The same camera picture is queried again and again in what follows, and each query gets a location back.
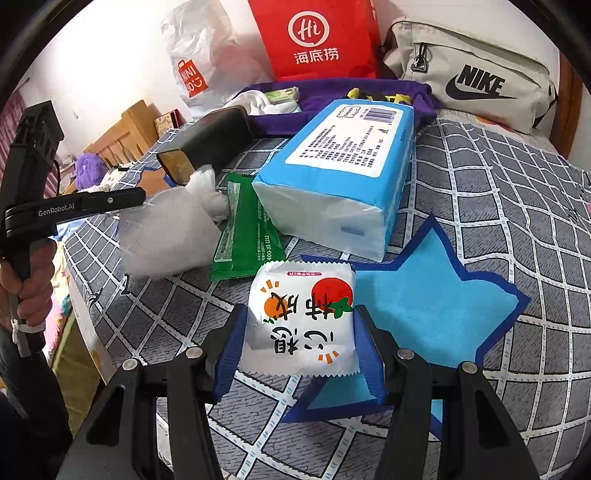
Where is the white plastic shopping bag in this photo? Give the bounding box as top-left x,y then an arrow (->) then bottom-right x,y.
159,0 -> 273,118

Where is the yellow and black pouch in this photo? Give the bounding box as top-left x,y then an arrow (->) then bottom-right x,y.
345,88 -> 411,106

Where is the blue tissue pack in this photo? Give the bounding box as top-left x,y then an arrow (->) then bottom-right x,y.
252,98 -> 419,261

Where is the purple plush toy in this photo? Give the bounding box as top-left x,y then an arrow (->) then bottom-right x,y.
74,154 -> 105,191

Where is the brown star patch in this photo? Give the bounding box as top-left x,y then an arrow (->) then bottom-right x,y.
139,165 -> 180,191

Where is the dark tea tin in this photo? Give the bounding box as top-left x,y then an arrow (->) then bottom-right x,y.
156,105 -> 252,188

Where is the green tissue packet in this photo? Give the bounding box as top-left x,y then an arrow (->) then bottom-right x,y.
265,87 -> 301,105

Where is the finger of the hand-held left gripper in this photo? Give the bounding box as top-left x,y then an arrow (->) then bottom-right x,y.
85,187 -> 147,216

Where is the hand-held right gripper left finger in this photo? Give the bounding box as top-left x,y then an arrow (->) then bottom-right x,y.
60,302 -> 250,480

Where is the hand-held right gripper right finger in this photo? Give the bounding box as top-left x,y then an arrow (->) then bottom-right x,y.
353,305 -> 541,480

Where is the pastel blanket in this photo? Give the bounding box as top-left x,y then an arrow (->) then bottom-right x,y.
46,231 -> 77,365

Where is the grey waist bag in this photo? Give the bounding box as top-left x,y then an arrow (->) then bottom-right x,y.
382,17 -> 559,134

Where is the person's left forearm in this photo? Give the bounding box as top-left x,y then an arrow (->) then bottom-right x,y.
0,323 -> 75,480

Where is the green wipes packet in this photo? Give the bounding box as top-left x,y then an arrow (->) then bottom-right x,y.
210,171 -> 287,282

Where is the white tissue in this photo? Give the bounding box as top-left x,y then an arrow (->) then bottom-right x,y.
117,167 -> 230,280

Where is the red paper bag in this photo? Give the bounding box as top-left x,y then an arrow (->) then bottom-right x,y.
248,0 -> 384,83

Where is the blue star patch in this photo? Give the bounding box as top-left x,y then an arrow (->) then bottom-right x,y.
281,215 -> 532,423

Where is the person's left hand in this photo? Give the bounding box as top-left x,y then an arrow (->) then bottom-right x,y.
0,239 -> 59,333

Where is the wooden headboard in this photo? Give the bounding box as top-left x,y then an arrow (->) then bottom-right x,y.
83,100 -> 162,169

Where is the white snack packet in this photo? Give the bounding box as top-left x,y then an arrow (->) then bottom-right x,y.
245,259 -> 361,377

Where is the purple fabric tray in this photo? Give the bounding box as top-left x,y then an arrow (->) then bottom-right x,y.
222,78 -> 435,139

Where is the brown wooden door frame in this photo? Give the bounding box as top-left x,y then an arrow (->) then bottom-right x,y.
551,51 -> 583,158

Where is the patterned book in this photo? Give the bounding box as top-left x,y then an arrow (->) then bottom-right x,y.
154,111 -> 185,139

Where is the grey checked tablecloth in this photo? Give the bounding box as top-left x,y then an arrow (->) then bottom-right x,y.
60,111 -> 591,480

